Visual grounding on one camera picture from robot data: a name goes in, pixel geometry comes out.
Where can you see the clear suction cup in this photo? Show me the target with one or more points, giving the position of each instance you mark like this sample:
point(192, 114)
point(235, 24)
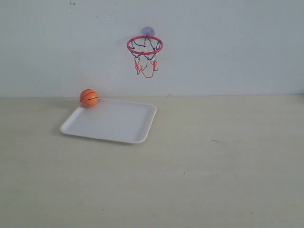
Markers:
point(148, 31)

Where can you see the white rectangular plastic tray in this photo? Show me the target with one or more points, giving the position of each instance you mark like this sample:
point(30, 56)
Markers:
point(111, 120)

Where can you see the red mini basketball hoop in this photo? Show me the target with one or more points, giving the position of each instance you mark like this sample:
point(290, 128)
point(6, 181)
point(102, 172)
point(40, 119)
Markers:
point(144, 50)

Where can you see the small orange basketball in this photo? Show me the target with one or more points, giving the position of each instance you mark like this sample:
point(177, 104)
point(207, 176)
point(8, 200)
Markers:
point(88, 97)

